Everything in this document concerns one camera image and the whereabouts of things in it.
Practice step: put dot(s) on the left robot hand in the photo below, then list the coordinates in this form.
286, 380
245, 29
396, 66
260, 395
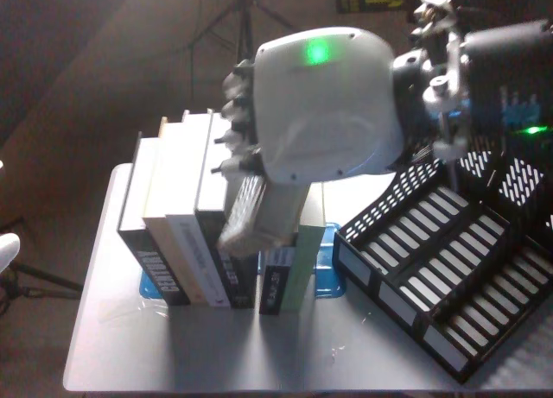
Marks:
328, 113

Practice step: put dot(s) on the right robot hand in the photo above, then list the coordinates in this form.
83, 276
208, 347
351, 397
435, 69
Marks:
8, 251

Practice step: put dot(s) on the checkered print book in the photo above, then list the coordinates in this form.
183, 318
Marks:
281, 212

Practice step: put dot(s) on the black tripod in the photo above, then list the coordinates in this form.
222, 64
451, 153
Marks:
43, 281
246, 22

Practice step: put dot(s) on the yellow black floor sign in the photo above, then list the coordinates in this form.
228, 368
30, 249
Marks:
371, 1

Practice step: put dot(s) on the blue metal bookend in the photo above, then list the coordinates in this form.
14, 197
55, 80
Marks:
151, 288
330, 264

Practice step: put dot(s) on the green book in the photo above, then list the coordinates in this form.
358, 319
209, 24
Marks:
302, 268

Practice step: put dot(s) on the black book titled century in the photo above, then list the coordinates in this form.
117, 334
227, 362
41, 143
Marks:
166, 277

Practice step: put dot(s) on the cream book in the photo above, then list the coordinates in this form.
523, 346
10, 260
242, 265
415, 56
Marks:
166, 178

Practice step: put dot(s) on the small black book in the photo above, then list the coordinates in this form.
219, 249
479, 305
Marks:
274, 286

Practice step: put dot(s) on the black mesh file rack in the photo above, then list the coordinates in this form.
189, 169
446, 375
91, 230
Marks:
432, 264

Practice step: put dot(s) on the black book white lettering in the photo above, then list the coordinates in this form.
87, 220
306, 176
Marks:
242, 286

